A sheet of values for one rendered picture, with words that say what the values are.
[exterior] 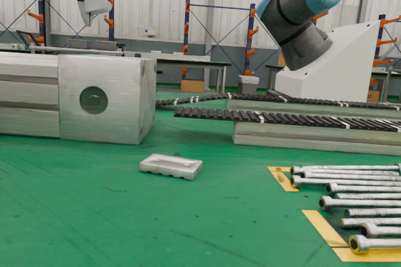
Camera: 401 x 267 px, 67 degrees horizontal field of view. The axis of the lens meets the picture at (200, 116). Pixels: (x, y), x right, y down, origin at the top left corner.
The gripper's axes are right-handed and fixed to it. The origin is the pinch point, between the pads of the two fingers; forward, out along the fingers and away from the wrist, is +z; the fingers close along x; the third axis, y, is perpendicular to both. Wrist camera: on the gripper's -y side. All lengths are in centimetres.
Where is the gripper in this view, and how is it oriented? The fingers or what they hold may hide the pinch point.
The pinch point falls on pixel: (85, 20)
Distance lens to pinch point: 75.0
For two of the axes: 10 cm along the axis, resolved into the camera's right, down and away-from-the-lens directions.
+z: -0.7, 9.8, 2.0
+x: 0.3, -2.0, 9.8
